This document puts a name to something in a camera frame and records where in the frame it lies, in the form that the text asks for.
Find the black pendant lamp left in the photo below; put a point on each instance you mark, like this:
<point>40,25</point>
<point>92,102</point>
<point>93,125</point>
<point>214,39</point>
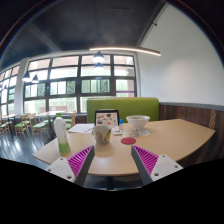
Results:
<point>26,77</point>

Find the black pendant lamp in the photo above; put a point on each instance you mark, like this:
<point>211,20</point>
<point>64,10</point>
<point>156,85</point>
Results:
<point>26,77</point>
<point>98,57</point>

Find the wooden chair green seat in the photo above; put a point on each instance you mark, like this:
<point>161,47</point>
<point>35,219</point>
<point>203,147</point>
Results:
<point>37,128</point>

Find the white ceramic bowl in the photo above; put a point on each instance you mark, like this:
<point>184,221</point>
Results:
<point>137,122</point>

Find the green upholstered bench seat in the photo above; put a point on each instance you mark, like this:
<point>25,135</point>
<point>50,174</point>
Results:
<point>125,105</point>

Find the black framed menu stand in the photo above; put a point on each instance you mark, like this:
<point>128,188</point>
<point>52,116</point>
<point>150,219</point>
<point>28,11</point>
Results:
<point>107,117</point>

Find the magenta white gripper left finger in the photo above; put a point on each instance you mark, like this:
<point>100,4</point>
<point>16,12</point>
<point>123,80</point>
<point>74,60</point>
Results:
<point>74,168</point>

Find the red round coaster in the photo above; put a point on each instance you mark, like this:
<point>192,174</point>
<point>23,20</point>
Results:
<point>128,140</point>

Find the curved wooden table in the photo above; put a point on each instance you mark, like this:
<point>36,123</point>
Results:
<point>176,138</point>

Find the grey patterned ceramic mug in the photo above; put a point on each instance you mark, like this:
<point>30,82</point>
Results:
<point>102,134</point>

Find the small blue capped bottle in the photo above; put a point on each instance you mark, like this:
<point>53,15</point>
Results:
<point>120,123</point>

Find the white green plastic bottle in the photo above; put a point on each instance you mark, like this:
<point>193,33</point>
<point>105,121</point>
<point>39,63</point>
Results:
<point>61,134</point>

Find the white paper sheets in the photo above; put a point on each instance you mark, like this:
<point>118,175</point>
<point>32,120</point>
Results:
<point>81,128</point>

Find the linear ceiling light bar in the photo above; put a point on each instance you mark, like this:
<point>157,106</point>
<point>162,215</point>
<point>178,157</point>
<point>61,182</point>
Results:
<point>128,49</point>

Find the small printed card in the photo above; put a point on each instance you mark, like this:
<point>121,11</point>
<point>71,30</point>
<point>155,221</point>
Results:
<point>117,131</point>

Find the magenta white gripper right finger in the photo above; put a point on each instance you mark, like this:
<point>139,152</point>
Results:
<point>153,167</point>

